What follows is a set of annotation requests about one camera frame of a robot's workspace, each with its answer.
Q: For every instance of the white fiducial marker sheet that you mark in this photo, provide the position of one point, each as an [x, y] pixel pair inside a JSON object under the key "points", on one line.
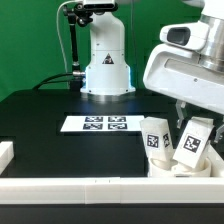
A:
{"points": [[102, 123]]}

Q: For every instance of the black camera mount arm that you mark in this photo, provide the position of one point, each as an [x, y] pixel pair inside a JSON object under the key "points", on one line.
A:
{"points": [[76, 15]]}

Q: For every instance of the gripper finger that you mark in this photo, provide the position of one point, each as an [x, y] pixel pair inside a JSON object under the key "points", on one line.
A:
{"points": [[219, 133], [181, 112]]}

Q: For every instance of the white camera on mount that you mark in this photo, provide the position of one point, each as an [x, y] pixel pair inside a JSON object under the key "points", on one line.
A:
{"points": [[99, 4]]}

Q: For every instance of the white U-shaped fence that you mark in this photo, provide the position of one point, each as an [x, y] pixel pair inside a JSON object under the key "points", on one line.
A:
{"points": [[107, 190]]}

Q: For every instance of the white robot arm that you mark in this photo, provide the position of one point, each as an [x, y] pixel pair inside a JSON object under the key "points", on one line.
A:
{"points": [[108, 75]]}

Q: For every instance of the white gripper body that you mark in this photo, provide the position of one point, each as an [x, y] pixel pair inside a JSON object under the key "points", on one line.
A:
{"points": [[178, 68]]}

